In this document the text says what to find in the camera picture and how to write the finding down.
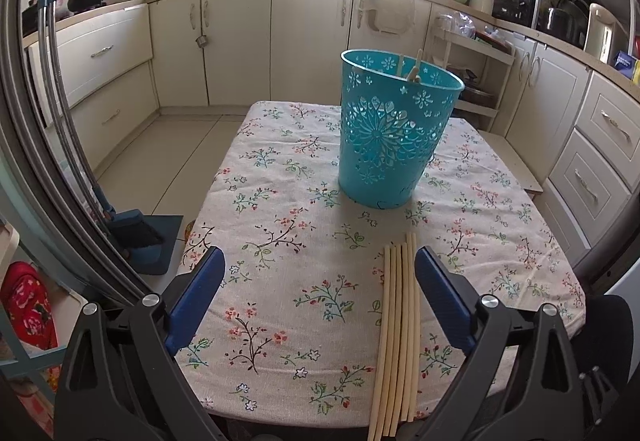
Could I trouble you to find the white kitchen cabinets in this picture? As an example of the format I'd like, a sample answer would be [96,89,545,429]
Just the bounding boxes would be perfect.
[56,0,639,250]

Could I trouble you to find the bamboo chopstick seven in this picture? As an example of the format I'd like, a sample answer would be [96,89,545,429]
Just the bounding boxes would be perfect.
[399,232,413,421]

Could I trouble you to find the red round tin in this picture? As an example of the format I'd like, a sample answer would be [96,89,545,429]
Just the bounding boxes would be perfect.
[1,261,58,350]

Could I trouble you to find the blue dustpan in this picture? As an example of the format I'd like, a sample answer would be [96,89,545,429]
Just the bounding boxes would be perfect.
[105,209,183,275]

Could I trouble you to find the bamboo chopstick three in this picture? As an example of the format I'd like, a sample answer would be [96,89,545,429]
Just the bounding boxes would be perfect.
[368,245,392,441]

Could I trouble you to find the bamboo chopstick five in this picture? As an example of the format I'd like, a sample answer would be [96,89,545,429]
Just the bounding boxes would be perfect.
[383,246,402,437]

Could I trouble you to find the bamboo chopstick four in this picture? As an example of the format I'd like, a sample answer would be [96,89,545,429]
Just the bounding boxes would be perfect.
[375,245,397,440]

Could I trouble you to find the floral tablecloth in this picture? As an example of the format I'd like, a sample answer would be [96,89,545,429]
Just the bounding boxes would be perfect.
[178,102,586,428]

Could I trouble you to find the bamboo chopstick six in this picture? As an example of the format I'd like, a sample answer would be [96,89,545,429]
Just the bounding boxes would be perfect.
[388,243,410,437]

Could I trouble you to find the teal perforated plastic basket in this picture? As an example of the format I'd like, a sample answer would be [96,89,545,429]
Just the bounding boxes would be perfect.
[338,49,464,209]

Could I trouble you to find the chopstick in basket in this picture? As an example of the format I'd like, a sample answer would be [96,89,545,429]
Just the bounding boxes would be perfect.
[406,48,423,82]
[396,54,404,77]

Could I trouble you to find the white shelf rack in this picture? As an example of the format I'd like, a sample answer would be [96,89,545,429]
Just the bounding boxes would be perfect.
[426,12,516,131]

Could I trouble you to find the mop handle poles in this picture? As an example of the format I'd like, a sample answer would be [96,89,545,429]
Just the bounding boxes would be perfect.
[1,0,148,305]

